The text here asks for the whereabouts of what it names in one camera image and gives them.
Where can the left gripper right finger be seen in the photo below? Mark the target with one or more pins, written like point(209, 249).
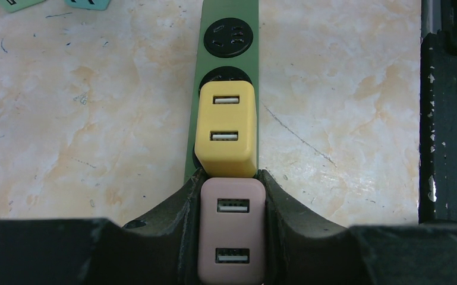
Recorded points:
point(302, 247)

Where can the green power strip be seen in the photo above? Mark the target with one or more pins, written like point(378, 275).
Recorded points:
point(228, 49)

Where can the light green plug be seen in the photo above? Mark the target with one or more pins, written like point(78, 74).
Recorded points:
point(16, 5)

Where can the yellow plug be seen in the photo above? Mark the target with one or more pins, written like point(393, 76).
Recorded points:
point(226, 134)

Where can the teal plug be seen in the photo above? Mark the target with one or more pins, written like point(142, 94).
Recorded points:
point(98, 5)

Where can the pink plug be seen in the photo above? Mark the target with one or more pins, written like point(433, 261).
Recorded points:
point(231, 245)

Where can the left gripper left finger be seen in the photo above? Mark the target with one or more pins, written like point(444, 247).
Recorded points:
point(158, 247)

